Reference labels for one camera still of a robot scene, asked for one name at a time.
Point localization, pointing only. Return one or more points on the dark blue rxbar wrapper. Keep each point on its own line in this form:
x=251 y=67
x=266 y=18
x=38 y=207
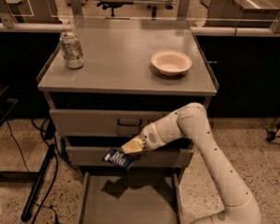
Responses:
x=118 y=159

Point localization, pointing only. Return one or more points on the grey top drawer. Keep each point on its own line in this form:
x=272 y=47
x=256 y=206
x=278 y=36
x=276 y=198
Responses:
x=113 y=123

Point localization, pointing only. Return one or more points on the grey open bottom drawer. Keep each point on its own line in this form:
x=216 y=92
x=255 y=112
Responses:
x=132 y=197

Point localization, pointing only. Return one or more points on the grey middle drawer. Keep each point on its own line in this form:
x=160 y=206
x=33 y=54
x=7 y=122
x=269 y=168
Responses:
x=92 y=156

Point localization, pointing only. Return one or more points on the black office chair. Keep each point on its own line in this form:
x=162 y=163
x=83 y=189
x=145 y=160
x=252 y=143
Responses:
x=114 y=0

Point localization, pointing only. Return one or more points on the grey metal drawer cabinet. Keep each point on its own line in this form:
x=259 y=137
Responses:
x=118 y=74

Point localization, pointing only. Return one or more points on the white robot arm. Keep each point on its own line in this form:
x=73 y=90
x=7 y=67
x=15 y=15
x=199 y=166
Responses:
x=240 y=206

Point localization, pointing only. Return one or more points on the black caster wheel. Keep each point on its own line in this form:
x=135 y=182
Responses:
x=270 y=136

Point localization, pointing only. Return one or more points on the white paper bowl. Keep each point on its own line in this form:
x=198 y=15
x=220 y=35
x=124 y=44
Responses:
x=171 y=63

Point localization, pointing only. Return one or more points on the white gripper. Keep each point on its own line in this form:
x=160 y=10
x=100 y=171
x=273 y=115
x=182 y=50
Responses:
x=149 y=136

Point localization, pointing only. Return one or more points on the crumpled white soda can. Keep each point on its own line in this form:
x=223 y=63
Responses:
x=71 y=50

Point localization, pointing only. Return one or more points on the black table leg base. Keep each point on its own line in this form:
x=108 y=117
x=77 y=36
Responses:
x=36 y=178

